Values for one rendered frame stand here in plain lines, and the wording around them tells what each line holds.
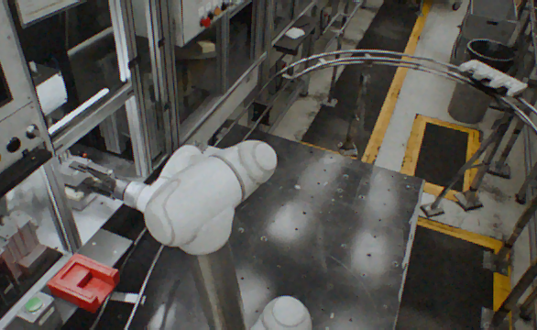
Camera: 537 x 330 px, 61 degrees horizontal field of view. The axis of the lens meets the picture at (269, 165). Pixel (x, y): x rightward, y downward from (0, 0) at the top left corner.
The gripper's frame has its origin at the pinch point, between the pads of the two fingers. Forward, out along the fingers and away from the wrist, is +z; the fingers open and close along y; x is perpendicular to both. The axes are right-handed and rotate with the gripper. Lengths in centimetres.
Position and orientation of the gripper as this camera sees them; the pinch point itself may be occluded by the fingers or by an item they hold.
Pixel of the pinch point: (80, 172)
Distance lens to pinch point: 173.0
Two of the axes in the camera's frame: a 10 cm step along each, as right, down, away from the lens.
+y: 1.1, -7.4, -6.6
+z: -9.2, -3.3, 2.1
